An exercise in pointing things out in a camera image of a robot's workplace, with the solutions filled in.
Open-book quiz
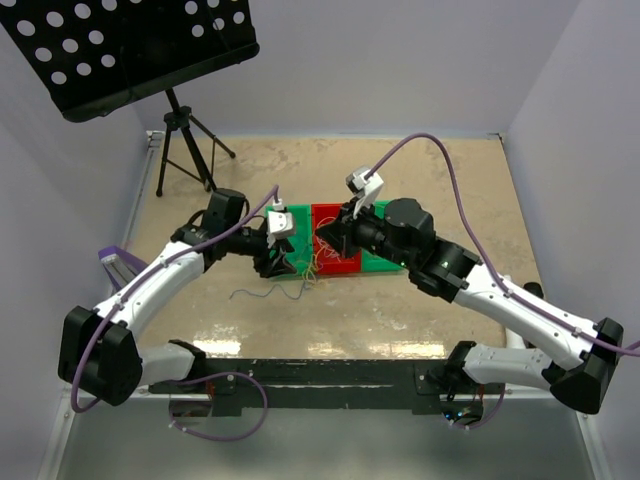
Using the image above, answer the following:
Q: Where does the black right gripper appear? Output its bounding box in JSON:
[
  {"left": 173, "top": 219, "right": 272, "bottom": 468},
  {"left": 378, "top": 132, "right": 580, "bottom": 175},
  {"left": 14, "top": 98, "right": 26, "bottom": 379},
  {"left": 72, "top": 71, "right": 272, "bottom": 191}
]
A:
[{"left": 317, "top": 194, "right": 416, "bottom": 269}]

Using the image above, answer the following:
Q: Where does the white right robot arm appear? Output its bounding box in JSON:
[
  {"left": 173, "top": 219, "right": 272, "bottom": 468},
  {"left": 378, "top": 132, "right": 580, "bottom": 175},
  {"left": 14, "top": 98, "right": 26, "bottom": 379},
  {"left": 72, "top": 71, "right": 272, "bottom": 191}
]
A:
[{"left": 316, "top": 198, "right": 624, "bottom": 414}]

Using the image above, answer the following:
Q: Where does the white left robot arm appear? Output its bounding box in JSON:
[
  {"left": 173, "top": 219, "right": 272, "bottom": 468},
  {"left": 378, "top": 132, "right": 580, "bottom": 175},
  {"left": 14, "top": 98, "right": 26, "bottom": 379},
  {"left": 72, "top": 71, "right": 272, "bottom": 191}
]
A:
[{"left": 58, "top": 188, "right": 296, "bottom": 413}]

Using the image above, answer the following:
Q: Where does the right green plastic bin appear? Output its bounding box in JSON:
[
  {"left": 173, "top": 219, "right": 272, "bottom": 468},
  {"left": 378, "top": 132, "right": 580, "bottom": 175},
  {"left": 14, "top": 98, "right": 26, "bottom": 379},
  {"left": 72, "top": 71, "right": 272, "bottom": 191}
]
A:
[{"left": 361, "top": 200, "right": 402, "bottom": 274}]

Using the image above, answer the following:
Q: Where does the green plastic bin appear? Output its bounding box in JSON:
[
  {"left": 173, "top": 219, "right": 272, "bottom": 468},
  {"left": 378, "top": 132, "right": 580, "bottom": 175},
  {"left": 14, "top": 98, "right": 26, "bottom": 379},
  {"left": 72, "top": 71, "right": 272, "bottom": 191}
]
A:
[
  {"left": 361, "top": 200, "right": 402, "bottom": 274},
  {"left": 265, "top": 205, "right": 313, "bottom": 277}
]

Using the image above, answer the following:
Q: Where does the left green plastic bin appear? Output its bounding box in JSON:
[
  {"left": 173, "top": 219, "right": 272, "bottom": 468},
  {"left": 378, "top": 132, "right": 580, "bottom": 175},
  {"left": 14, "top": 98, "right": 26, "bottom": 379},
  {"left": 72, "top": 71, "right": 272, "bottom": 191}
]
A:
[{"left": 265, "top": 205, "right": 313, "bottom": 277}]

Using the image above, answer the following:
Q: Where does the red plastic bin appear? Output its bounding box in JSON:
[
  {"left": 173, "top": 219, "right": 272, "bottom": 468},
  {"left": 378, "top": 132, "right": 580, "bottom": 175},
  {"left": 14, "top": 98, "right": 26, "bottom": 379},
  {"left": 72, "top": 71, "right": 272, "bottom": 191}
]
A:
[{"left": 311, "top": 203, "right": 361, "bottom": 275}]

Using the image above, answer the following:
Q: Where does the purple stand device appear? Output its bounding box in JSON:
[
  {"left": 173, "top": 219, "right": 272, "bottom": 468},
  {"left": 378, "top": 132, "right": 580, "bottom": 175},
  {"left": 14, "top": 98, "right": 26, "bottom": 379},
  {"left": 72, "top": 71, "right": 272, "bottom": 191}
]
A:
[{"left": 98, "top": 245, "right": 148, "bottom": 293}]

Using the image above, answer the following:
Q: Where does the black microphone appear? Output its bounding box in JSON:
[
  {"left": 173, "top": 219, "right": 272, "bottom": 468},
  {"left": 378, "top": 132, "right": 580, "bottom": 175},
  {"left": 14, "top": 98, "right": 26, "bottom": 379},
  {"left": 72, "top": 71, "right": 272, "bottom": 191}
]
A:
[{"left": 523, "top": 282, "right": 544, "bottom": 299}]

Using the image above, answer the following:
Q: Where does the white plastic tube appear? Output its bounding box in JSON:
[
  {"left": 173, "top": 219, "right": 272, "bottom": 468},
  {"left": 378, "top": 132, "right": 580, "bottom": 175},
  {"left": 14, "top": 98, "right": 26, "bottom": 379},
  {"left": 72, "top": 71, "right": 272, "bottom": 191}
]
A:
[{"left": 499, "top": 273, "right": 531, "bottom": 351}]

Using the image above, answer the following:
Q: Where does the black music stand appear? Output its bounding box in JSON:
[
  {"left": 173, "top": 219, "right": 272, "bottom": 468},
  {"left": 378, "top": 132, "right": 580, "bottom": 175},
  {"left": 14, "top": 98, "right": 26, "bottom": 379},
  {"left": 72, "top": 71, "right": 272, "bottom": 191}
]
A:
[{"left": 1, "top": 1, "right": 260, "bottom": 192}]

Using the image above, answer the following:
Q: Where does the blue grey wire clump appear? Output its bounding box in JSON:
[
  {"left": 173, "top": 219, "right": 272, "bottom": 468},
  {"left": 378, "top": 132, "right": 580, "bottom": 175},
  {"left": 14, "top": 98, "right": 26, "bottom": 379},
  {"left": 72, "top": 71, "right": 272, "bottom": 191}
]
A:
[{"left": 228, "top": 283, "right": 308, "bottom": 301}]

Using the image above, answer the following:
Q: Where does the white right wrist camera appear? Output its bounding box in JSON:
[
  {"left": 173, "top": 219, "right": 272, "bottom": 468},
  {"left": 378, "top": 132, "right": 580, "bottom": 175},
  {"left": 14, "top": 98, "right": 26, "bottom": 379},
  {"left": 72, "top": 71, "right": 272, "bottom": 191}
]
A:
[{"left": 345, "top": 166, "right": 384, "bottom": 219}]

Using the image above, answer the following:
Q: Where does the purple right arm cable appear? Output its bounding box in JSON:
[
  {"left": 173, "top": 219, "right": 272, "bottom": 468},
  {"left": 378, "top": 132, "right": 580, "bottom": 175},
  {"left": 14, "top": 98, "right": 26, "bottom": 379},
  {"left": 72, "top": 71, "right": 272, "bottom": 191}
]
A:
[{"left": 367, "top": 132, "right": 640, "bottom": 357}]

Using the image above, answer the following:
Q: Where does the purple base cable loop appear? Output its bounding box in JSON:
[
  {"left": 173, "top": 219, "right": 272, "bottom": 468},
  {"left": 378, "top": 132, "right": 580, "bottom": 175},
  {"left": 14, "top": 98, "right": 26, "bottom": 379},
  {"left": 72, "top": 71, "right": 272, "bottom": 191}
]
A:
[{"left": 167, "top": 372, "right": 269, "bottom": 442}]

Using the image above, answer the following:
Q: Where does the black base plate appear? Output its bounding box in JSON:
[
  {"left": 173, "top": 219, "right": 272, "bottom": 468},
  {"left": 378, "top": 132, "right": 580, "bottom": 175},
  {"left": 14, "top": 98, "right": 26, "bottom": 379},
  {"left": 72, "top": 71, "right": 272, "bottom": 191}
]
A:
[{"left": 189, "top": 358, "right": 478, "bottom": 416}]

